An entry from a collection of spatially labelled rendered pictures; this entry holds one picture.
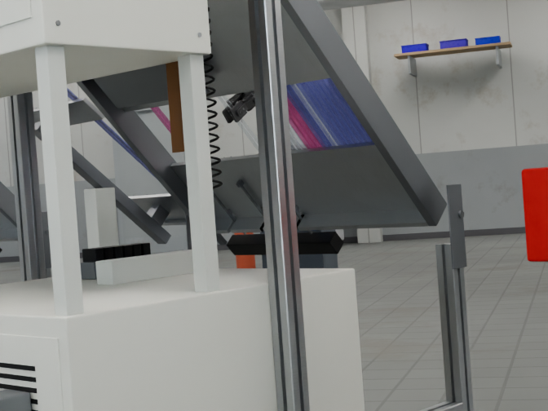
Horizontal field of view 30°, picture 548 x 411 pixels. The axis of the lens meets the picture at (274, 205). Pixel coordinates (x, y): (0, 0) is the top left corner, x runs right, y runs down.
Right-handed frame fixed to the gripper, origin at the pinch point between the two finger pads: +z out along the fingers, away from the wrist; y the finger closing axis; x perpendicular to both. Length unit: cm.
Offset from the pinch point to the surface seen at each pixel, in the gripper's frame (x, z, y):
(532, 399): 164, -74, -19
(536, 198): 18, 13, 71
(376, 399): 151, -55, -69
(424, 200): 25.8, 0.4, 38.0
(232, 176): 17.1, -1.0, -12.7
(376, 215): 30.9, -2.0, 21.9
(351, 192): 24.8, -2.4, 18.1
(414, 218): 31.1, -0.8, 32.5
